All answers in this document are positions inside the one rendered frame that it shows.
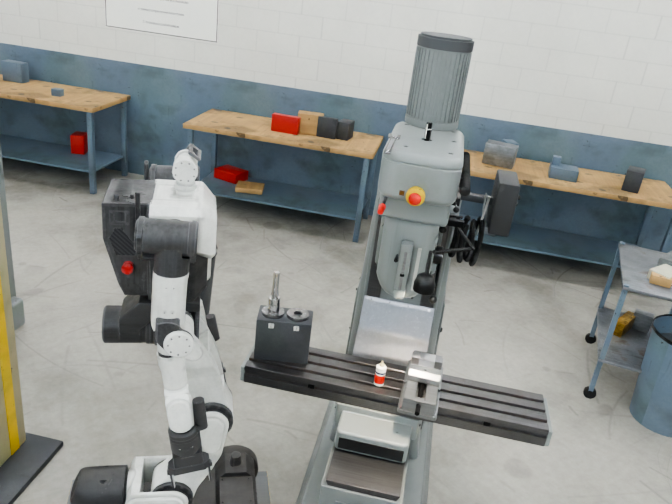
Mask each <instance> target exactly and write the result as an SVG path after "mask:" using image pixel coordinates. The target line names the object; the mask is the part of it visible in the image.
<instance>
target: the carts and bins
mask: <svg viewBox="0 0 672 504"><path fill-rule="evenodd" d="M216 255H217V252H216V253H215V256H214V257H213V258H211V276H210V278H209V279H208V280H207V287H206V289H205V290H204V291H203V292H202V293H201V294H200V299H201V300H202V302H203V306H204V310H205V314H206V315H208V314H209V311H210V302H211V294H212V285H213V276H214V268H215V259H216ZM619 259H620V271H621V282H622V291H621V294H620V297H619V299H618V302H617V305H616V308H615V310H613V309H609V308H605V307H604V304H605V301H606V298H607V295H608V292H609V289H610V286H611V283H612V280H613V277H614V274H615V271H616V268H617V265H618V262H619ZM628 291H631V292H635V293H639V294H643V295H647V296H651V297H655V298H659V299H663V300H667V301H671V302H672V251H670V252H668V253H664V252H660V251H655V250H651V249H647V248H642V247H638V246H634V245H629V244H625V242H622V241H620V242H619V243H618V249H617V252H616V255H615V258H614V261H613V264H612V267H611V270H610V273H609V276H608V279H607V282H606V286H605V289H604V292H603V295H602V298H601V301H600V304H599V306H598V307H597V313H596V316H595V319H594V322H593V325H592V328H591V331H590V333H588V334H586V336H585V340H586V342H587V343H589V344H593V343H595V342H596V335H595V332H596V329H597V326H598V361H597V364H596V367H595V370H594V373H593V376H592V379H591V382H590V385H589V386H587V387H585V388H584V390H583V394H584V396H585V397H586V398H589V399H592V398H594V397H595V396H596V389H595V385H596V382H597V379H598V376H599V373H600V370H601V367H602V365H603V363H606V364H610V365H613V366H617V367H620V368H624V369H627V370H631V371H635V372H638V373H639V375H638V379H637V382H636V386H635V389H634V393H633V396H632V400H631V403H630V407H629V409H630V413H631V414H632V416H633V417H634V418H635V420H636V421H638V422H639V423H640V424H641V425H642V426H644V427H646V428H647V429H649V430H651V431H653V432H655V433H657V434H660V435H663V436H666V437H671V438H672V306H671V309H670V312H669V314H664V315H659V316H656V317H655V318H654V315H655V314H653V313H650V312H647V311H644V310H641V309H638V308H636V310H635V313H633V312H630V311H627V312H626V313H624V312H621V310H622V307H623V304H624V301H625V298H626V295H627V292H628ZM655 319H656V320H655Z"/></svg>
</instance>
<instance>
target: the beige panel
mask: <svg viewBox="0 0 672 504"><path fill-rule="evenodd" d="M62 446H63V441H61V440H56V439H52V438H48V437H44V436H39V435H35V434H31V433H27V432H25V425H24V415H23V406H22V397H21V387H20V378H19V369H18V359H17V350H16V341H15V331H14V322H13V313H12V303H11V294H10V285H9V275H8V266H7V257H6V247H5V238H4V229H3V219H2V210H1V201H0V504H13V503H14V502H15V500H16V499H17V498H18V497H19V496H20V495H21V494H22V492H23V491H24V490H25V489H26V488H27V487H28V485H29V484H30V483H31V482H32V481H33V480H34V479H35V477H36V476H37V475H38V474H39V473H40V472H41V470H42V469H43V468H44V467H45V466H46V465H47V464H48V462H49V461H50V460H51V459H52V458H53V457H54V455H55V454H56V453H57V452H58V451H59V450H60V449H61V447H62Z"/></svg>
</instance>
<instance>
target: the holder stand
mask: <svg viewBox="0 0 672 504"><path fill-rule="evenodd" d="M312 320H313V311H311V310H305V309H302V308H284V307H280V309H279V312H278V313H275V314H273V313H270V312H268V306H265V305H260V308H259V312H258V316H257V320H256V333H255V346H254V359H262V360H271V361H280V362H290V363H299V364H307V363H308V355H309V346H310V338H311V329H312Z"/></svg>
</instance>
